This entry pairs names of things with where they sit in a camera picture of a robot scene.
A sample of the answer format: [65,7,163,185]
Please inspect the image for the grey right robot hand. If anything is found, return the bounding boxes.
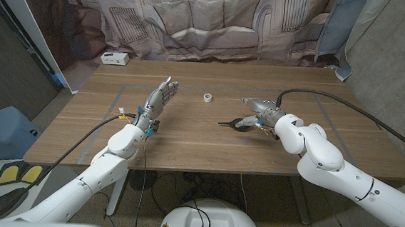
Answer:
[234,96,289,132]

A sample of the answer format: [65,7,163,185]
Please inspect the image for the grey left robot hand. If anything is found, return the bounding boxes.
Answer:
[133,74,180,132]

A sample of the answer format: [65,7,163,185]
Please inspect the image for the black rubber air blower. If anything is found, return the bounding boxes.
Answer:
[217,115,257,133]

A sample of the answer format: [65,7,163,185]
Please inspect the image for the white power strip box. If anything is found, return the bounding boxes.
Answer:
[99,51,130,67]

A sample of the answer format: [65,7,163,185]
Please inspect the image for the black round fan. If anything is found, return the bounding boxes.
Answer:
[128,168,158,193]

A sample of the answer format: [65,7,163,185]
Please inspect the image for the grey table leg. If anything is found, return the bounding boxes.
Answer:
[286,176,314,226]

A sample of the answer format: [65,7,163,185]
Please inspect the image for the printed sofa room backdrop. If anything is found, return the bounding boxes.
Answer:
[2,0,371,114]

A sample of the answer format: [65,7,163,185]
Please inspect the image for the white table leg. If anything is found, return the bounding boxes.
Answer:
[106,167,130,217]

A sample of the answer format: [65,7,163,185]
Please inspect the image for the white robot torso base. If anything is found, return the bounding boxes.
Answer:
[158,195,264,227]

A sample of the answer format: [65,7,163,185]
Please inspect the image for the white partition panel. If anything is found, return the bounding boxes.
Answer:
[0,0,86,95]

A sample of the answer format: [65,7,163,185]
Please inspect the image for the white foot pedal yellow pads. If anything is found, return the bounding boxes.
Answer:
[0,158,82,223]

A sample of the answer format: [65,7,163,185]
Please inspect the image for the blue plastic bin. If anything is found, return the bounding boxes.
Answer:
[0,104,43,169]

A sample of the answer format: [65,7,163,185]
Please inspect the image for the dark brown shoe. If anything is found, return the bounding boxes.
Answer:
[0,186,29,221]

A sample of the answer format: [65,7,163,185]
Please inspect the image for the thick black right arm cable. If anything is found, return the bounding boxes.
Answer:
[272,86,405,158]

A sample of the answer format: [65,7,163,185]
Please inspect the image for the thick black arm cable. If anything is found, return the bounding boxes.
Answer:
[20,106,138,213]
[272,86,405,158]

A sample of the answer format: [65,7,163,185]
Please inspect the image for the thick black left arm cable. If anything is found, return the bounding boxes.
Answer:
[20,106,138,213]

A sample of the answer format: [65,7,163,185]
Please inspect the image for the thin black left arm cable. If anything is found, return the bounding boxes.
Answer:
[133,136,149,227]

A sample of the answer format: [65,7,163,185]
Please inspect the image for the black cable tangle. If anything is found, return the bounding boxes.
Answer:
[148,168,252,221]

